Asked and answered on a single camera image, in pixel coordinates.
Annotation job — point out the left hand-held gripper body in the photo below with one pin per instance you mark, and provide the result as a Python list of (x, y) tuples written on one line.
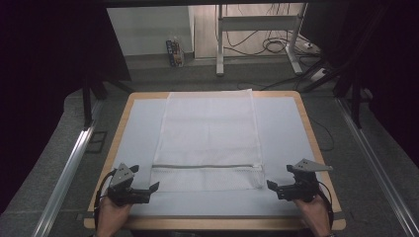
[(122, 177)]

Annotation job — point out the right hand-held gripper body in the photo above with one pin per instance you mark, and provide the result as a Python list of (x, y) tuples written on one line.
[(304, 187)]

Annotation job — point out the white mesh laundry bag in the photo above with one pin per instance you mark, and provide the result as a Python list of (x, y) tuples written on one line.
[(210, 141)]

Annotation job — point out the person's right hand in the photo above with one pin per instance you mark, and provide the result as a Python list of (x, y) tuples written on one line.
[(316, 214)]

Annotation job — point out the person's left hand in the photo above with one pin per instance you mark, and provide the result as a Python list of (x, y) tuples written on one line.
[(112, 215)]

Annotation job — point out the white table mat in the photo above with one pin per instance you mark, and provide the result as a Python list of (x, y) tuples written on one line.
[(283, 131)]

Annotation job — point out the black metal stand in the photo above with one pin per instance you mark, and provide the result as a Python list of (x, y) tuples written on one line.
[(87, 105), (355, 102)]

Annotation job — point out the pack of bottles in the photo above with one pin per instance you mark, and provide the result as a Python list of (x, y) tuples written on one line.
[(175, 52)]

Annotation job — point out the white power strip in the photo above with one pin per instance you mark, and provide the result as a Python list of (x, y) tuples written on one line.
[(310, 46)]

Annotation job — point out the black curtain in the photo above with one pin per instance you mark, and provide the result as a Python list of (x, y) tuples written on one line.
[(49, 65), (388, 65)]

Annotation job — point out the white panel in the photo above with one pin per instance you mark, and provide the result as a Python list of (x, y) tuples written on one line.
[(148, 29)]

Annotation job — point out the aluminium floor rail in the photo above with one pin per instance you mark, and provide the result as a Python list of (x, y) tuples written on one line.
[(378, 171), (66, 177)]

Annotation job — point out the white metal desk frame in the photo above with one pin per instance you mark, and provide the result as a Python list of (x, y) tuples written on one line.
[(257, 23)]

